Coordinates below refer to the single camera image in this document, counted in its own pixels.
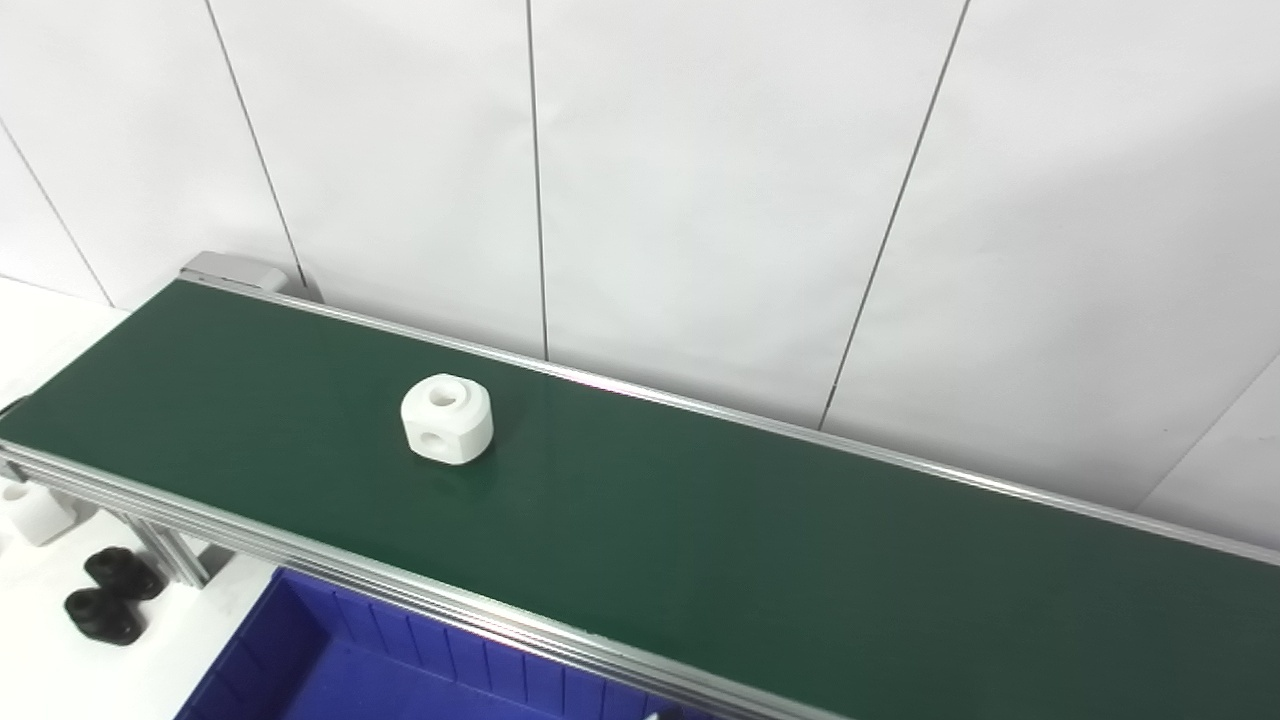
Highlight white cube part with holes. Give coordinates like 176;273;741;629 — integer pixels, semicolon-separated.
400;373;495;465

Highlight green conveyor belt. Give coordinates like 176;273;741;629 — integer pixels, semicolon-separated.
0;280;1280;720
0;250;1280;720

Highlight large blue plastic bin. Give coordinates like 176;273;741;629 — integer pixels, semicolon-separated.
178;566;721;720

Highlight black plastic part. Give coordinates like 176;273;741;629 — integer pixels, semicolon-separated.
64;587;146;647
84;546;163;601

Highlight white block part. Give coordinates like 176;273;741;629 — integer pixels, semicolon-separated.
0;480;83;547

